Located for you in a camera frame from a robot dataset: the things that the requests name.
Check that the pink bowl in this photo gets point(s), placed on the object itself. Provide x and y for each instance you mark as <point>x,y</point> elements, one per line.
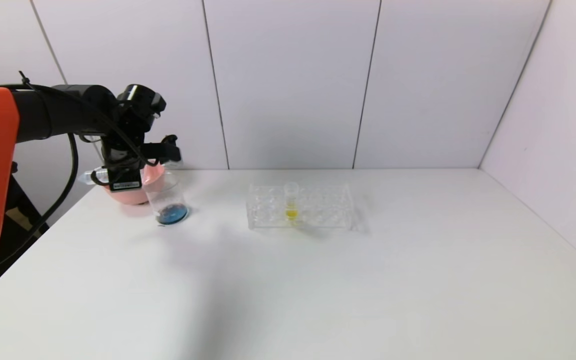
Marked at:
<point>135,196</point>

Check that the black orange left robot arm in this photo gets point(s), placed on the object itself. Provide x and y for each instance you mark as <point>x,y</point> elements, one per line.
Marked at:
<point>43,115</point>

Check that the clear glass beaker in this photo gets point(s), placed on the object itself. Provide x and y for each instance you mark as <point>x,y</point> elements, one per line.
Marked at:
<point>172,214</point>

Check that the blue pigment test tube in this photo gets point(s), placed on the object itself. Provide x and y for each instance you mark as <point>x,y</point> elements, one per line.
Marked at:
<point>95,176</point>

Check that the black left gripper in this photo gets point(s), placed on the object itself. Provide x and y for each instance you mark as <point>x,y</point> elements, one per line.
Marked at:
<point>125,181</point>

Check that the dark background furniture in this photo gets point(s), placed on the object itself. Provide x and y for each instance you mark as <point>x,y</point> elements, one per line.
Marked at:
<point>18,220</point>

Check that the yellow pigment test tube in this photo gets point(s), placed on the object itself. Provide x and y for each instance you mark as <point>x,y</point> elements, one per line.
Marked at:
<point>291,213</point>

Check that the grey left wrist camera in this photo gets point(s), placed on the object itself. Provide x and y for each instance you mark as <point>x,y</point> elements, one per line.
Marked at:
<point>174,155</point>

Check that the clear acrylic test tube rack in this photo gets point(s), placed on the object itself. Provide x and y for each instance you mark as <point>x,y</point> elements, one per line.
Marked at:
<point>318,215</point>

